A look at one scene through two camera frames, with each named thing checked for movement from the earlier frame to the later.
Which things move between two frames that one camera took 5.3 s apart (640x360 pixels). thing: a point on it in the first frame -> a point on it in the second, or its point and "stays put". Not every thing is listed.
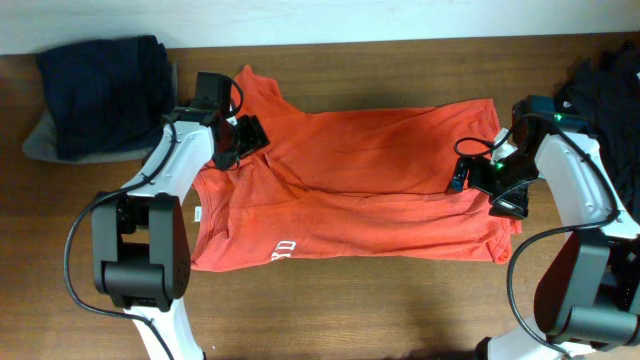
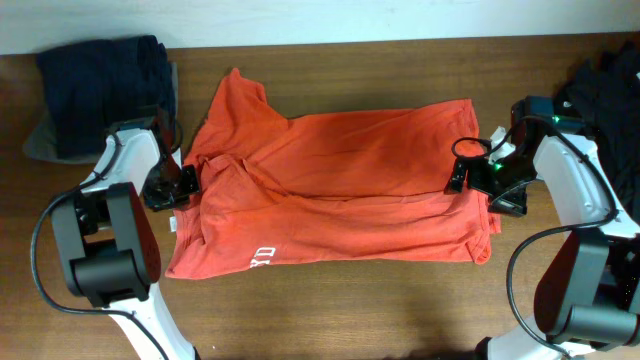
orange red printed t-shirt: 349,186 stays put
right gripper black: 512,205 stays put
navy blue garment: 107,95 stays put
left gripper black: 254,136 -> 191,186
